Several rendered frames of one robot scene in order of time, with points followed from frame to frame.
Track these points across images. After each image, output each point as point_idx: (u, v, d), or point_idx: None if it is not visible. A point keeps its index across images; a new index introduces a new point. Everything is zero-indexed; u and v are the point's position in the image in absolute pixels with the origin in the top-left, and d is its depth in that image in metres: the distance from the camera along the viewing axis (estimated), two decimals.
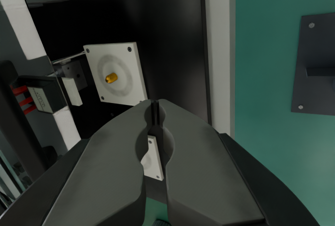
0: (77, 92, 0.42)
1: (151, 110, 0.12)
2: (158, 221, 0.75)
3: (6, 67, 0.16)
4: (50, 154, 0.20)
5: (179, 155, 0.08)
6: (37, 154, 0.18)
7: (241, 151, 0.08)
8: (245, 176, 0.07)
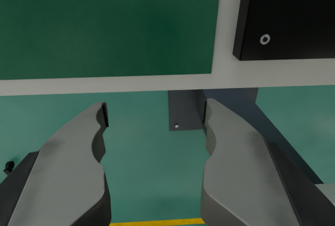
0: None
1: (103, 112, 0.11)
2: None
3: None
4: None
5: (220, 154, 0.08)
6: None
7: (289, 164, 0.07)
8: (289, 190, 0.06)
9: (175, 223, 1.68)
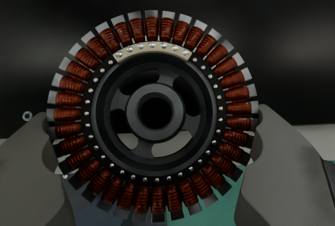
0: None
1: (50, 122, 0.11)
2: None
3: None
4: None
5: (264, 162, 0.07)
6: None
7: None
8: None
9: None
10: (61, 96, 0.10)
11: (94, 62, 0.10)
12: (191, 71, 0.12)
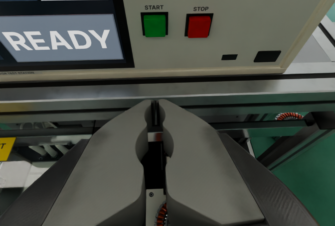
0: None
1: (151, 110, 0.12)
2: None
3: None
4: None
5: (179, 155, 0.08)
6: None
7: (241, 151, 0.08)
8: (245, 176, 0.07)
9: None
10: (158, 220, 0.40)
11: (166, 210, 0.41)
12: None
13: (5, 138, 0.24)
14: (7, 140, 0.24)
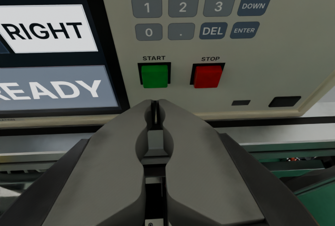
0: None
1: (151, 110, 0.12)
2: None
3: None
4: None
5: (179, 155, 0.08)
6: None
7: (241, 151, 0.08)
8: (245, 176, 0.07)
9: None
10: None
11: None
12: None
13: None
14: None
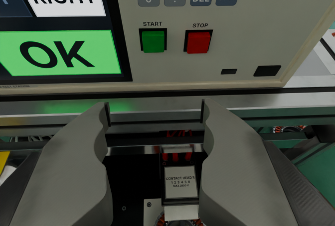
0: (180, 219, 0.36)
1: (106, 112, 0.12)
2: (201, 221, 0.43)
3: None
4: None
5: (218, 154, 0.08)
6: None
7: (286, 163, 0.07)
8: (287, 189, 0.06)
9: None
10: None
11: (164, 221, 0.41)
12: (189, 222, 0.41)
13: None
14: (1, 154, 0.23)
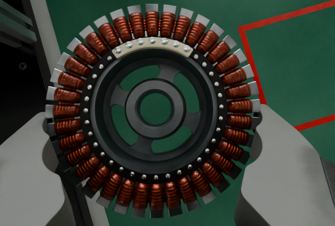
0: None
1: (50, 122, 0.11)
2: None
3: None
4: None
5: (264, 162, 0.07)
6: None
7: None
8: None
9: None
10: (59, 93, 0.10)
11: (93, 58, 0.10)
12: (192, 68, 0.11)
13: None
14: None
